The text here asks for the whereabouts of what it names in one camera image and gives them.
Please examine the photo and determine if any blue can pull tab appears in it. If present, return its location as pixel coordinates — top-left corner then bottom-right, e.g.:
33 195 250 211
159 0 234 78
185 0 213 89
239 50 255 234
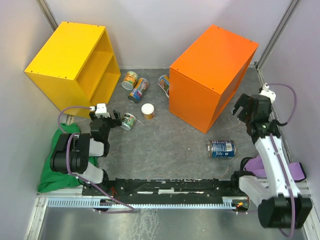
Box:
207 140 236 158

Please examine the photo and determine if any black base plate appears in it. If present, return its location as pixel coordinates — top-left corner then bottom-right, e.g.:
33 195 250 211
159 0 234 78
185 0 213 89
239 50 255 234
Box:
81 177 260 203

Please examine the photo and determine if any orange shelf cabinet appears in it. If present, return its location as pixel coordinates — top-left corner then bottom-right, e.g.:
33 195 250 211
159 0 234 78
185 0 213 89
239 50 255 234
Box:
169 25 259 134

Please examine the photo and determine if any green cloth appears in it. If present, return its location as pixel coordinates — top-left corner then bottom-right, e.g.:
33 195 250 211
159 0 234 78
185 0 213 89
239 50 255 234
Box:
37 122 100 193

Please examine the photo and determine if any yellow shelf cabinet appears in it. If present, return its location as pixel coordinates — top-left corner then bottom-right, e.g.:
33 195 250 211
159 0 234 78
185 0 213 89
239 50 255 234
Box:
24 21 121 118

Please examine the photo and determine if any blue cable duct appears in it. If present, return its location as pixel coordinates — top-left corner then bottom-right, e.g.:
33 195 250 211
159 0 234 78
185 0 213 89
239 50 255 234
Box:
46 197 237 209

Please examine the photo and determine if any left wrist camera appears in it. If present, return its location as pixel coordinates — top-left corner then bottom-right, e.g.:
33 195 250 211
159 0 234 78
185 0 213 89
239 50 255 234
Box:
90 103 110 118

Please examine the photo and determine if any white lid yellow can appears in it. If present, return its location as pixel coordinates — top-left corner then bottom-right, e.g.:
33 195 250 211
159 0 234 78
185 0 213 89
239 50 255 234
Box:
141 103 155 120

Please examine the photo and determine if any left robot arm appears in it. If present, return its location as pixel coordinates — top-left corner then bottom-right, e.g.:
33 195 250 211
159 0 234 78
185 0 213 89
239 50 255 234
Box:
49 110 122 195

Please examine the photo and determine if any orange label can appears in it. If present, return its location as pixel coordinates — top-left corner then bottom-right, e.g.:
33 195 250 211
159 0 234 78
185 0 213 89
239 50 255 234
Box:
121 71 138 91

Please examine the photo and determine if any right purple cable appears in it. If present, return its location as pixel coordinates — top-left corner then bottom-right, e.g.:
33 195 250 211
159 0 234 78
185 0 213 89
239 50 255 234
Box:
268 83 298 238

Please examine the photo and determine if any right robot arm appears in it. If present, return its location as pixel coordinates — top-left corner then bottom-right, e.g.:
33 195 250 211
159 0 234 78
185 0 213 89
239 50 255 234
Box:
229 93 313 230

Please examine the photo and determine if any tall blue red can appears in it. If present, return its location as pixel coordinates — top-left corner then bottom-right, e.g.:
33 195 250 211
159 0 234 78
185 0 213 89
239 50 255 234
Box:
128 78 149 103

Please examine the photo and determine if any purple cloth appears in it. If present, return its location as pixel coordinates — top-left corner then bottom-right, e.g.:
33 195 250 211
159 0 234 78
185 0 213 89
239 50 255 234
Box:
240 155 307 183

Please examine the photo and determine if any green label can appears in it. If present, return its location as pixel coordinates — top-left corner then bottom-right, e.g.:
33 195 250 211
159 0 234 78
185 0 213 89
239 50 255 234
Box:
121 112 136 131

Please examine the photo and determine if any tall orange blue can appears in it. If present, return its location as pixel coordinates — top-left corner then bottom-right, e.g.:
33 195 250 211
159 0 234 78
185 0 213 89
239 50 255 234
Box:
158 75 170 98

